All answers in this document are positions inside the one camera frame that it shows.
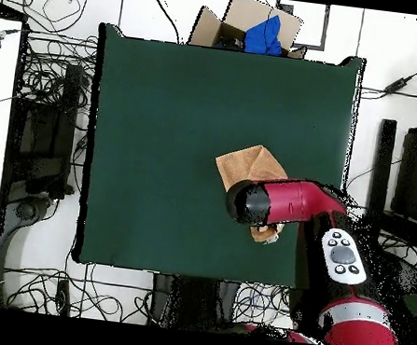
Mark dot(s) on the orange terry towel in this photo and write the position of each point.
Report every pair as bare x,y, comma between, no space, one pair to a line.
247,164

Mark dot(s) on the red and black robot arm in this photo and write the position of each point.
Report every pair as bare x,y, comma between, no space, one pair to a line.
287,201

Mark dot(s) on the dark green table cloth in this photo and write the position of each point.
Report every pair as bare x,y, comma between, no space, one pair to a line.
162,118

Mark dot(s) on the brown cardboard box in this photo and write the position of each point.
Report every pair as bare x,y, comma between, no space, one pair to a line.
211,30

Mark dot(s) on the blue cloth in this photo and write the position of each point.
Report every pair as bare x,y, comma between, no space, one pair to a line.
262,36

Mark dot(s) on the black equipment stand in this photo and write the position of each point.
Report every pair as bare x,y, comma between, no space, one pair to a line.
415,175
47,134

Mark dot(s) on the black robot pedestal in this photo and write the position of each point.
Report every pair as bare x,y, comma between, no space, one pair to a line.
192,302

